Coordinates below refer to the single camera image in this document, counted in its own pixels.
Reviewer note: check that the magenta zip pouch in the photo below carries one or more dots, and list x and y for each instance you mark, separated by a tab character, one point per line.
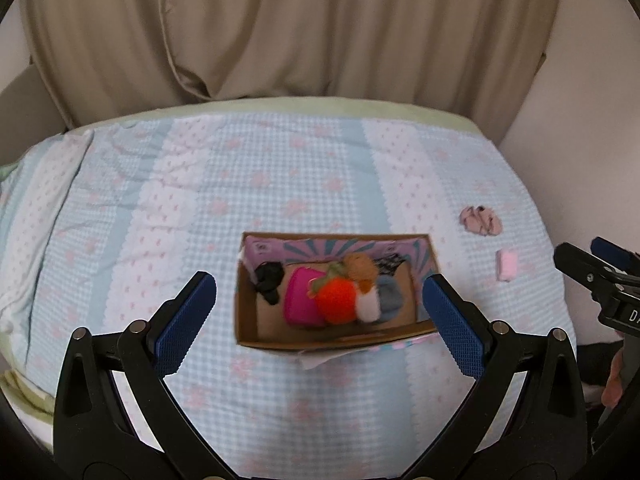
300	300

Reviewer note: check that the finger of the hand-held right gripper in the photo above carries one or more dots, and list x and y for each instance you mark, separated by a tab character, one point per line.
577	265
612	252

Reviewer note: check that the beige narrow curtain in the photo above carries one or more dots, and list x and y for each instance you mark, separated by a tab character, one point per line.
110	35

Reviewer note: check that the cardboard box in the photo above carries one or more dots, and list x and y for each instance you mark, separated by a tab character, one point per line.
250	320

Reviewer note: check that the pink rectangular sponge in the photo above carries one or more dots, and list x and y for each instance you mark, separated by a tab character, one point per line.
507	265

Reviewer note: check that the beige wide curtain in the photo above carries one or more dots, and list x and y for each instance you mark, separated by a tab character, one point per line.
360	25

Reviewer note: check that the grey small cloth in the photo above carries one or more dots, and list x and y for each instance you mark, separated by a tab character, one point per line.
391	296

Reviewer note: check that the pale green bed sheet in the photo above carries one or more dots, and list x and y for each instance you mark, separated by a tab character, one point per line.
300	105

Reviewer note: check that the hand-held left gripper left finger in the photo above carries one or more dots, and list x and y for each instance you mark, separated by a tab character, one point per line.
185	322

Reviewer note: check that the brown plush ball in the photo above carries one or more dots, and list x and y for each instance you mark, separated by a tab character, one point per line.
361	267

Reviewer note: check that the black small toy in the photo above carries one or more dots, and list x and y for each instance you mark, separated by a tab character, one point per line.
269	280

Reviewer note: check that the orange strawberry plush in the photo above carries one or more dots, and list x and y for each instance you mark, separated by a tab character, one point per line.
337	300

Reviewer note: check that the person's dark clothing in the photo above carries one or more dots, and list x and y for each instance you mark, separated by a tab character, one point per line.
595	362

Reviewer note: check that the green crumpled cloth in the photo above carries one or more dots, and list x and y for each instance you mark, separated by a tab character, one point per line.
7	172

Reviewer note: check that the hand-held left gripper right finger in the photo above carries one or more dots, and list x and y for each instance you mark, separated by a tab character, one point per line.
452	322

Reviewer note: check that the pale pink scrunchie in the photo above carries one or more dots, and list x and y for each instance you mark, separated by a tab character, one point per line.
480	220

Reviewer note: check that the white brown pompom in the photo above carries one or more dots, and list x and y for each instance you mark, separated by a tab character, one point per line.
369	305

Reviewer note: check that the person's right hand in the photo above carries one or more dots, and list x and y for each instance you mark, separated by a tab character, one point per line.
616	380

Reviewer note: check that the light blue floral blanket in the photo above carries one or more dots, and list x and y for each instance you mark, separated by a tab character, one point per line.
300	170

